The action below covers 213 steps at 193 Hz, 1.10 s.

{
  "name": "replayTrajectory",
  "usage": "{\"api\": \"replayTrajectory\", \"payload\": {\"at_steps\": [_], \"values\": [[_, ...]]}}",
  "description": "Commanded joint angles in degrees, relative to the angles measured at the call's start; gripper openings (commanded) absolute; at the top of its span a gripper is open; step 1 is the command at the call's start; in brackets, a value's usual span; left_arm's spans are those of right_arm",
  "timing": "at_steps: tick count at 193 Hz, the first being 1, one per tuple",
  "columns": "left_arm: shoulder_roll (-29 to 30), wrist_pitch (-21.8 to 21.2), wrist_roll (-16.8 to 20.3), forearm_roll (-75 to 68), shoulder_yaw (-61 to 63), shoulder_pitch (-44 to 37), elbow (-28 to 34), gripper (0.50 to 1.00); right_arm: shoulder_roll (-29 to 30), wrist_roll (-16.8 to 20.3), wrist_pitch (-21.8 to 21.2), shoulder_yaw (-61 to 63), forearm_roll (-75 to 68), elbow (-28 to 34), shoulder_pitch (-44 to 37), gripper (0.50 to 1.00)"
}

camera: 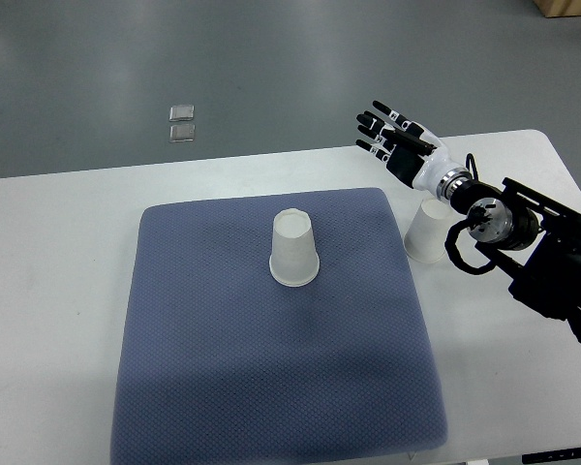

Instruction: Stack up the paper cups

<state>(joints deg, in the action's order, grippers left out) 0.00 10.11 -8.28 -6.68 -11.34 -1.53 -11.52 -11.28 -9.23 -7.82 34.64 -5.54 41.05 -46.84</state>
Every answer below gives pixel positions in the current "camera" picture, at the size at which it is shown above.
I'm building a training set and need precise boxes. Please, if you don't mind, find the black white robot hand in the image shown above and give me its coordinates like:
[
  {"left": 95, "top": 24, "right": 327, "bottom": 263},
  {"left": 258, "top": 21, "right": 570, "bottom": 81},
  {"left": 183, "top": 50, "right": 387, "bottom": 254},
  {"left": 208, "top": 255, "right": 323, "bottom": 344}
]
[{"left": 356, "top": 100, "right": 472, "bottom": 200}]

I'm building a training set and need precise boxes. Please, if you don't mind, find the white paper cup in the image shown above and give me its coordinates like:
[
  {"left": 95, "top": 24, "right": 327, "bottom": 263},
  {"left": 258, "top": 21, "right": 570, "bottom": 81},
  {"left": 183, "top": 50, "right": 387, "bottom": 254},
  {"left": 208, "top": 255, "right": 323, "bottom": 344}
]
[
  {"left": 269, "top": 208, "right": 320, "bottom": 287},
  {"left": 403, "top": 199, "right": 453, "bottom": 264}
]

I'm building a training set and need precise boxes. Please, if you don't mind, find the white paper cup on mat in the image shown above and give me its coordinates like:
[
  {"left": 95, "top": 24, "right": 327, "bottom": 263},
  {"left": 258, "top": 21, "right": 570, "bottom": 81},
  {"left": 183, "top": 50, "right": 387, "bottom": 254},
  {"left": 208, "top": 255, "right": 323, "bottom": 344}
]
[{"left": 269, "top": 208, "right": 320, "bottom": 287}]

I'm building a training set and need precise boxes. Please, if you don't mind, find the wooden box corner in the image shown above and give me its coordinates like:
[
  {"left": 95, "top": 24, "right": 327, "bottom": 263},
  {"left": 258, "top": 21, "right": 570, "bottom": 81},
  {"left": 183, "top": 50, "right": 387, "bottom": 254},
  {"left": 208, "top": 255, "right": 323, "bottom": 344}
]
[{"left": 534, "top": 0, "right": 581, "bottom": 18}]

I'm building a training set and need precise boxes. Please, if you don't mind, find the upper metal floor plate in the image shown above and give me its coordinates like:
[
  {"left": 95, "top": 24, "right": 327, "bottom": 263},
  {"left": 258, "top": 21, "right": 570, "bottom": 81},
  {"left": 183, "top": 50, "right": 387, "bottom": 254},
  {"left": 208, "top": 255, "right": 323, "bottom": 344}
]
[{"left": 168, "top": 104, "right": 195, "bottom": 122}]

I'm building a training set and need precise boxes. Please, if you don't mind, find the blue-grey textured mat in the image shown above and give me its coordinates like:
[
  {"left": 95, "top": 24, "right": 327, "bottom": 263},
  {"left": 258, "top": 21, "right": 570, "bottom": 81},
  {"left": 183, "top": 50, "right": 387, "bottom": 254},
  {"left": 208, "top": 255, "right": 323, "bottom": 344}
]
[{"left": 110, "top": 188, "right": 447, "bottom": 464}]

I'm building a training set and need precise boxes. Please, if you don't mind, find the black table edge bracket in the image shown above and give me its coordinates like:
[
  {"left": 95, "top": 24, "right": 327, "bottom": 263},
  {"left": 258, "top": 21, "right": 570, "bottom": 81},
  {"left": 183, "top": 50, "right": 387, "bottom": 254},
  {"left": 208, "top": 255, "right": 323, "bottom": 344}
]
[{"left": 521, "top": 448, "right": 581, "bottom": 464}]

